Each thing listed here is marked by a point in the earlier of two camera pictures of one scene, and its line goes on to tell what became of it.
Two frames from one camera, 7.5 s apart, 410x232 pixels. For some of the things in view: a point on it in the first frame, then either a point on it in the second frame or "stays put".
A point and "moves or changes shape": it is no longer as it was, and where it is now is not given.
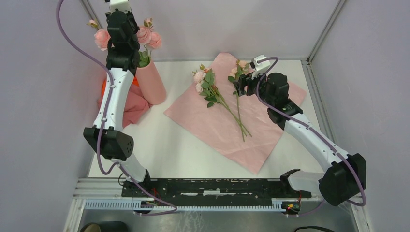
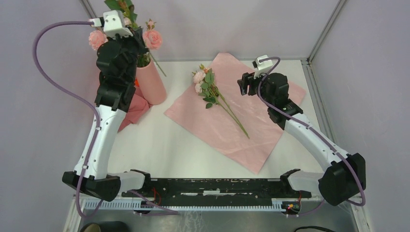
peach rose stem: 242,66 moves or changes shape
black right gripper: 244,80 stays put
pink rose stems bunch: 203,80 stays put
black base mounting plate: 212,189 stays put
